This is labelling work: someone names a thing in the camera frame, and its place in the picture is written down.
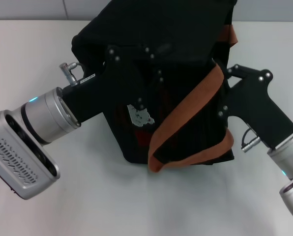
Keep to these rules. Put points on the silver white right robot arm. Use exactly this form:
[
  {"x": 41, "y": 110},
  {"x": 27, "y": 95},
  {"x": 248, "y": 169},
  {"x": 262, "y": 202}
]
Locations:
[{"x": 289, "y": 155}]

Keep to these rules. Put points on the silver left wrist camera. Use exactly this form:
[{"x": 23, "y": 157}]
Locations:
[{"x": 16, "y": 167}]

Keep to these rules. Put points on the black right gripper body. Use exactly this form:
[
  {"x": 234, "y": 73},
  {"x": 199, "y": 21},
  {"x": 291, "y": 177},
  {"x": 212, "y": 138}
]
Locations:
[{"x": 254, "y": 103}]

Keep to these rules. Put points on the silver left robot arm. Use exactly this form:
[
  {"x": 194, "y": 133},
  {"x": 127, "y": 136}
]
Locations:
[{"x": 48, "y": 115}]

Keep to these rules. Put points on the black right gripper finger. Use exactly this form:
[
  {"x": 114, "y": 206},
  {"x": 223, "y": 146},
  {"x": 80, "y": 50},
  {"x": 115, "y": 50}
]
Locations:
[{"x": 237, "y": 71}]

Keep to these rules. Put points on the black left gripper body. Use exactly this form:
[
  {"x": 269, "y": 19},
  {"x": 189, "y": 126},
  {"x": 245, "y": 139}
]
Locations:
[{"x": 107, "y": 91}]

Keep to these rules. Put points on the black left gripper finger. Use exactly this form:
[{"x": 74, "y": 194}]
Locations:
[
  {"x": 156, "y": 81},
  {"x": 136, "y": 52}
]

